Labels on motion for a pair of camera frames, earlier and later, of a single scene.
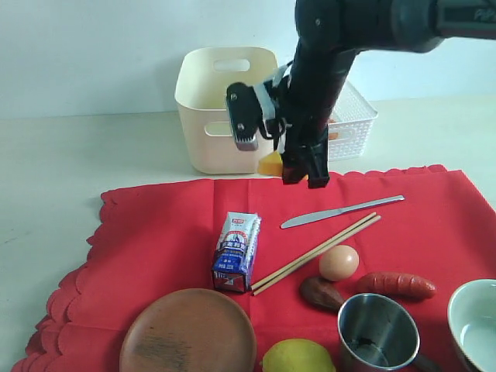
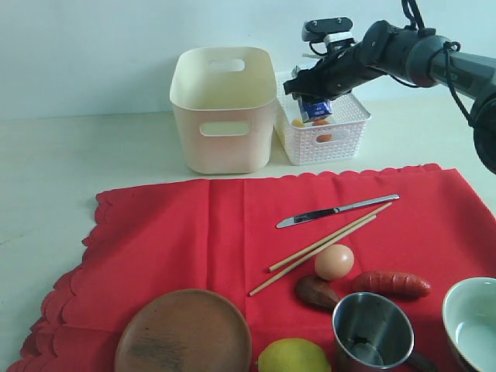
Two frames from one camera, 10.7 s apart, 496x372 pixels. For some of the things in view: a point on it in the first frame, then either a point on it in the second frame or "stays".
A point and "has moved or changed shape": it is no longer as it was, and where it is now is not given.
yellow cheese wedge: [272, 164] has moved or changed shape
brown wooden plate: [190, 330] stays
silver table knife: [316, 216] stays
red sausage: [407, 285] stays
